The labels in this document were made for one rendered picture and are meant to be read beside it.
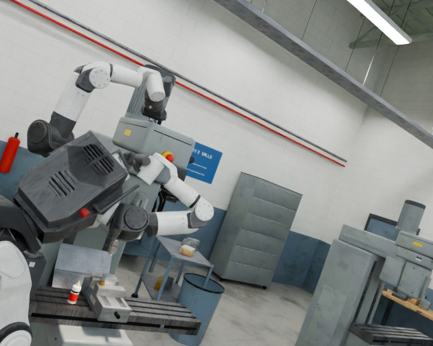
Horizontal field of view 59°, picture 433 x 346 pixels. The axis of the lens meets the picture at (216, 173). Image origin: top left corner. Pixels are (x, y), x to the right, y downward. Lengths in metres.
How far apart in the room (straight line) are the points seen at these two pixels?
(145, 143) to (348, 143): 8.01
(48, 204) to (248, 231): 5.99
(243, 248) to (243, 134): 2.15
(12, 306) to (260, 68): 6.70
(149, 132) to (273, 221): 5.81
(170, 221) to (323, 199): 7.89
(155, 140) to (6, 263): 0.82
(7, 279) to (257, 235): 6.16
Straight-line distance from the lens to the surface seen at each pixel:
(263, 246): 7.45
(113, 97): 6.32
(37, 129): 1.52
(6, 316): 1.51
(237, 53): 7.34
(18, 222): 1.34
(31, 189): 1.32
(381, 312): 8.38
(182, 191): 1.52
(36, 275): 2.00
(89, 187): 1.30
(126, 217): 1.38
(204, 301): 4.20
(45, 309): 2.02
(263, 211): 7.20
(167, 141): 1.82
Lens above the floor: 1.76
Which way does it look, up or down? 1 degrees up
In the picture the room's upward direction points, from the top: 20 degrees clockwise
